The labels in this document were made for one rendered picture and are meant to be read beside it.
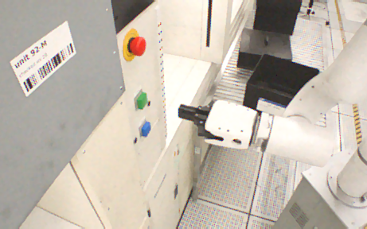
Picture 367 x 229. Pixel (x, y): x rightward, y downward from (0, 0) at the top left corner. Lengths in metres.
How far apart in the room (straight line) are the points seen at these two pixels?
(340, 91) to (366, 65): 0.06
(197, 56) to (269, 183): 1.05
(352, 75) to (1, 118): 0.52
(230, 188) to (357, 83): 1.49
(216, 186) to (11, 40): 1.72
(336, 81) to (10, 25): 0.50
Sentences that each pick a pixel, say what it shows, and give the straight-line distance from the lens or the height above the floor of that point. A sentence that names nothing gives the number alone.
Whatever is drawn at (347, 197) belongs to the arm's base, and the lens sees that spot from 1.14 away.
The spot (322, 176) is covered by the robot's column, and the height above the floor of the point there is 0.76.
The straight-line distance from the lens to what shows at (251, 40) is 1.64.
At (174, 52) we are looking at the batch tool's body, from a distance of 1.43.
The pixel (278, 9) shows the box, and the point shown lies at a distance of 1.93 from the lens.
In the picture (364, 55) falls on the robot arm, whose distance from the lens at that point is 0.53.
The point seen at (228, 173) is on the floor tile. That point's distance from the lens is 1.98.
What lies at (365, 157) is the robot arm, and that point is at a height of 0.97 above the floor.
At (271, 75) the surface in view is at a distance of 1.45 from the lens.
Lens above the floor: 1.64
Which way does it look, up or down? 44 degrees down
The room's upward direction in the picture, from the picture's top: straight up
